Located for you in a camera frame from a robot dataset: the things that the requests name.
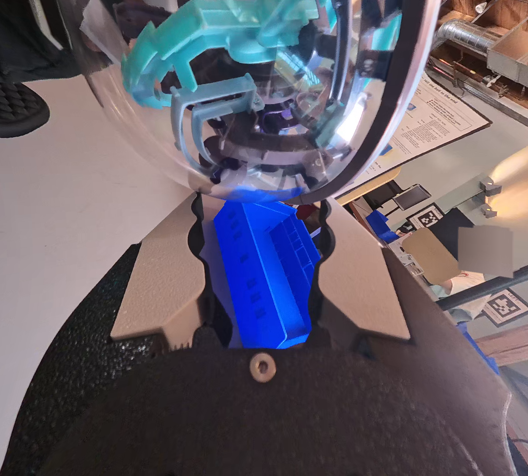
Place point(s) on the black and white marker tag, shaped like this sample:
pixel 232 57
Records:
pixel 426 217
pixel 505 307

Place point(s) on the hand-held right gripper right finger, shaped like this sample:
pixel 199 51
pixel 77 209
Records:
pixel 363 286

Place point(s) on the instruction sheet clipboard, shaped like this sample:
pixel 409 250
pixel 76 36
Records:
pixel 433 125

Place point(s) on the blue plastic bin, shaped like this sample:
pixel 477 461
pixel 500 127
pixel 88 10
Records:
pixel 264 278

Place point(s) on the person's left forearm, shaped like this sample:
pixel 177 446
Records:
pixel 21 104

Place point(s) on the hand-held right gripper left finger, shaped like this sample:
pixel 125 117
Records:
pixel 161 286

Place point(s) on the clear maze ball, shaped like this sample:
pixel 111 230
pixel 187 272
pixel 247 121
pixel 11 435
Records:
pixel 247 71

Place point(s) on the silver ventilation duct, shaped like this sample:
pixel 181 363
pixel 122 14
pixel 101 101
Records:
pixel 462 34

